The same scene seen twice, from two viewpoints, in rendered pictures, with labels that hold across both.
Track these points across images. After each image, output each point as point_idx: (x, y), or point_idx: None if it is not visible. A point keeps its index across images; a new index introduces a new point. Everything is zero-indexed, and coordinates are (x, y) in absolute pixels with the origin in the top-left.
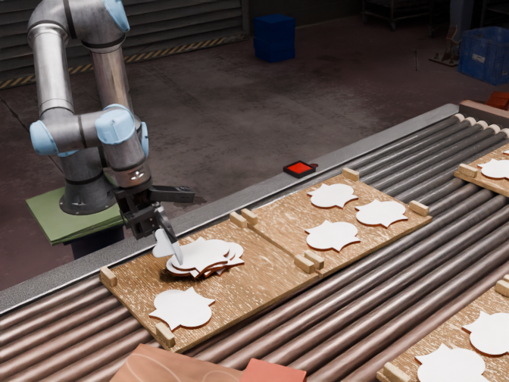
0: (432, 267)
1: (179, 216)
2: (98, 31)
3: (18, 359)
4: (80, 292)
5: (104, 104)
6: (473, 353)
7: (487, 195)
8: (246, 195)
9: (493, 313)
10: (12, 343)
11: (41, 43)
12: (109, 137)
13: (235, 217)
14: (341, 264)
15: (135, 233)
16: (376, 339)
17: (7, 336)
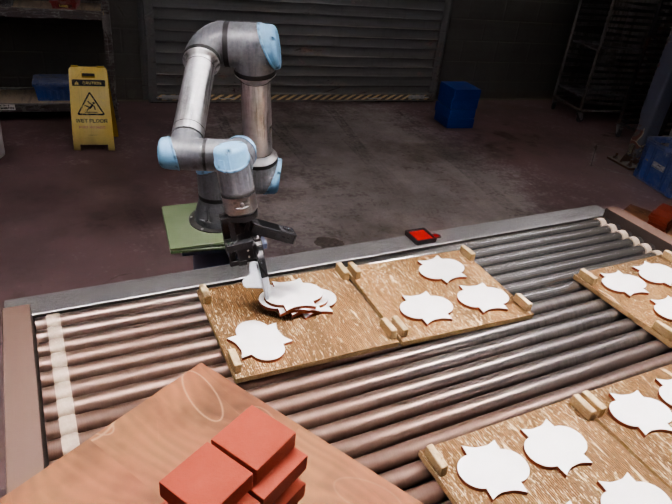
0: (516, 363)
1: (291, 254)
2: (249, 64)
3: (101, 348)
4: (177, 301)
5: (245, 134)
6: (521, 458)
7: (600, 305)
8: (361, 249)
9: (558, 424)
10: (101, 332)
11: (192, 65)
12: (222, 165)
13: (340, 267)
14: (425, 337)
15: (230, 259)
16: (432, 419)
17: (100, 325)
